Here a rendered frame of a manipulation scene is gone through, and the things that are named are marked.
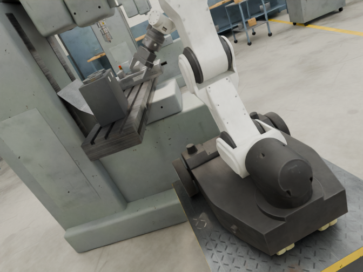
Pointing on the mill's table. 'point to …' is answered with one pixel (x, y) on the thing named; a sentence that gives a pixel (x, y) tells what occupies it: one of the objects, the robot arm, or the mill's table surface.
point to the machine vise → (135, 79)
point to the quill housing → (88, 11)
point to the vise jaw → (136, 67)
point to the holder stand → (104, 96)
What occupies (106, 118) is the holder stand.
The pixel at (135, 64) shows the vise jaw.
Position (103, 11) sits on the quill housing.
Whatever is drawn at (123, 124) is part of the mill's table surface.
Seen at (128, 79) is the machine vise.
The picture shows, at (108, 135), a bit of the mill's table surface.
